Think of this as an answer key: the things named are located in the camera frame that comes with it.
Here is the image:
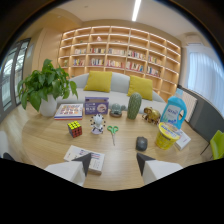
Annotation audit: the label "colourful puzzle cube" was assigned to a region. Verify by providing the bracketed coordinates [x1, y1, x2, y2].
[67, 120, 83, 139]

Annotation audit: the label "small white box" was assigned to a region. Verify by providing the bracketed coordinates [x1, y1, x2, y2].
[174, 128, 192, 151]

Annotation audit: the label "tall green cactus ornament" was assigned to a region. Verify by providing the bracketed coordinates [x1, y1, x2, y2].
[126, 92, 143, 121]

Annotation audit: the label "ceiling light strip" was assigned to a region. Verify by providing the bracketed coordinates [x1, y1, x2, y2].
[131, 0, 142, 23]

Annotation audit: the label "grey computer mouse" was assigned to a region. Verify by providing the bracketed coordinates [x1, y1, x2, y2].
[135, 136, 149, 152]

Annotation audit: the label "golden elephant figurine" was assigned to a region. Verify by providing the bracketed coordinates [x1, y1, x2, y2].
[141, 106, 162, 126]

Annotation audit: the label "wooden bookshelf wall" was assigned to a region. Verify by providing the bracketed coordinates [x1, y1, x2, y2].
[57, 25, 182, 103]

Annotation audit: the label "white sofa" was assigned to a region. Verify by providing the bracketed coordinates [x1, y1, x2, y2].
[55, 71, 167, 115]

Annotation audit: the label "purple box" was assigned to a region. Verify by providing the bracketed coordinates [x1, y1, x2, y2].
[83, 96, 110, 116]

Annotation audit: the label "colourful flat game box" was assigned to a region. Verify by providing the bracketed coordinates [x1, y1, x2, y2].
[53, 103, 84, 121]

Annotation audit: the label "green plant in white pot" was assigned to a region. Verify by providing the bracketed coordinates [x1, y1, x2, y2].
[17, 58, 79, 118]

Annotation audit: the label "yellow instant noodle cup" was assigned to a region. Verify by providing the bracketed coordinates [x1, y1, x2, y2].
[154, 121, 182, 151]

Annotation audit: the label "green handled scissors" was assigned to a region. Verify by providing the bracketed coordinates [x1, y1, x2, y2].
[106, 125, 120, 147]

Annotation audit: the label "green chair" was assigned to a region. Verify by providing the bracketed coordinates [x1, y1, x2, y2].
[200, 129, 224, 161]

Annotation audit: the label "white radiator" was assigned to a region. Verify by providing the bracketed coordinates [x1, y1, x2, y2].
[180, 89, 198, 123]

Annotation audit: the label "blue detergent bottle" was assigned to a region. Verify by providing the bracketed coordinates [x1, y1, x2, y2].
[160, 88, 188, 130]

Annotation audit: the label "small yellow cushion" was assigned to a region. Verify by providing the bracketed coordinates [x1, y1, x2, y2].
[127, 74, 154, 102]

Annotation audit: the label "white robot figurine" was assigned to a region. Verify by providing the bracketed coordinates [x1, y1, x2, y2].
[89, 113, 106, 135]

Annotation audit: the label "white book with printed cover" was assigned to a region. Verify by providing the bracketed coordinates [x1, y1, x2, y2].
[63, 144, 106, 176]

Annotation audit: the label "large yellow cushion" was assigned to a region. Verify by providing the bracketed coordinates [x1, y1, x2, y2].
[83, 70, 114, 94]

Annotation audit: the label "small green cactus ornament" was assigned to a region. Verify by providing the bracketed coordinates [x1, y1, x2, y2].
[109, 102, 128, 118]

